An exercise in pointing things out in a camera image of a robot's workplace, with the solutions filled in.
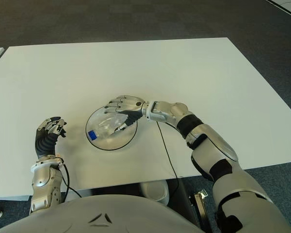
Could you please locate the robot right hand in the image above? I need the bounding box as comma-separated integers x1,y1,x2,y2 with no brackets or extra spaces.
104,95,146,133

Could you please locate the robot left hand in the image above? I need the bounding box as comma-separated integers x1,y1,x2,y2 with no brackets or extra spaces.
34,116,68,160

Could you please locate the clear water bottle blue cap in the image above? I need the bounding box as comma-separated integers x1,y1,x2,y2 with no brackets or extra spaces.
88,110,131,141

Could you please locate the white plate black rim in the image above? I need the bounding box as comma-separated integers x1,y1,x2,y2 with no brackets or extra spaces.
85,104,138,151

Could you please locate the grey robot torso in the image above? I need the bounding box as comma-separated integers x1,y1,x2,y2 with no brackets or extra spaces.
0,194,204,233

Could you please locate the dark metal table leg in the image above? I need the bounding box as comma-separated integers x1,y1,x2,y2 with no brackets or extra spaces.
168,178,197,233

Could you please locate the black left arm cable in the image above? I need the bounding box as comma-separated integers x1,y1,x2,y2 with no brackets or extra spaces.
59,159,83,203

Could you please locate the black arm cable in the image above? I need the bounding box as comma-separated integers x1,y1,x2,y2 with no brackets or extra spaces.
59,159,83,203
156,121,180,195

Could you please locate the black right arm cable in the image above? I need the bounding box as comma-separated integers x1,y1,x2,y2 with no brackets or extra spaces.
156,121,180,195

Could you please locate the metal floor bracket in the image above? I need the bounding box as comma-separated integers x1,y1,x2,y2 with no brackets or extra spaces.
193,190,209,233

